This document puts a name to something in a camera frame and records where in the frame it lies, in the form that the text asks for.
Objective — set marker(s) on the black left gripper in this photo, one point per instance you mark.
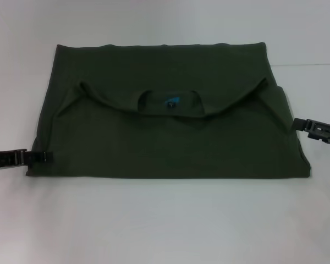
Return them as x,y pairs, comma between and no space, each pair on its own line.
5,159

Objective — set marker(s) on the dark green FREE t-shirt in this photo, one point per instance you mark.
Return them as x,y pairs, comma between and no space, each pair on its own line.
159,137

